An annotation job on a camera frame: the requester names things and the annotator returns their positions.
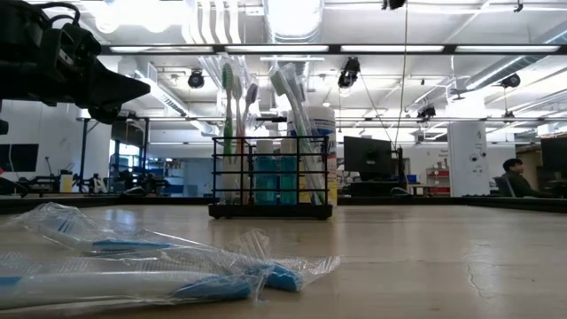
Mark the white pink toothbrush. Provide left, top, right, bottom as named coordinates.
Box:
left=232, top=74, right=247, bottom=205

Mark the black wall screen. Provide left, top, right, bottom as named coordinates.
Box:
left=0, top=144, right=40, bottom=173

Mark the person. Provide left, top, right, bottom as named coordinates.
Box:
left=502, top=158, right=555, bottom=199

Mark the white blue wipes canister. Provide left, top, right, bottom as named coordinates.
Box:
left=286, top=105, right=338, bottom=207

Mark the blue white toothbrush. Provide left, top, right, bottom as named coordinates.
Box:
left=0, top=268, right=258, bottom=314
left=0, top=250, right=342, bottom=294

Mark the small red shelf unit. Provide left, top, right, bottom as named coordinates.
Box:
left=425, top=167, right=449, bottom=195

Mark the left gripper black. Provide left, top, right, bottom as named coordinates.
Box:
left=0, top=21, right=151, bottom=125

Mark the large black monitor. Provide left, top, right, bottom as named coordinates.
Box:
left=540, top=136, right=567, bottom=178

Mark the black desk monitor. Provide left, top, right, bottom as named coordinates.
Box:
left=343, top=136, right=404, bottom=196

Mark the teal mouthwash bottle white cap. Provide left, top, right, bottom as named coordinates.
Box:
left=279, top=137, right=299, bottom=206
left=254, top=139, right=279, bottom=206

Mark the black aluminium table frame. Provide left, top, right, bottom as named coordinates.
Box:
left=0, top=193, right=567, bottom=216

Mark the green white toothbrush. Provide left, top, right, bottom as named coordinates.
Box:
left=221, top=61, right=236, bottom=205
left=269, top=68, right=327, bottom=206

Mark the black wire caddy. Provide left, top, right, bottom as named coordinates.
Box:
left=207, top=135, right=334, bottom=221

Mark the grey office chair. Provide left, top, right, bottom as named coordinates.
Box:
left=493, top=175, right=517, bottom=198

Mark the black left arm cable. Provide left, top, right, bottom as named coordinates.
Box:
left=37, top=1, right=82, bottom=28

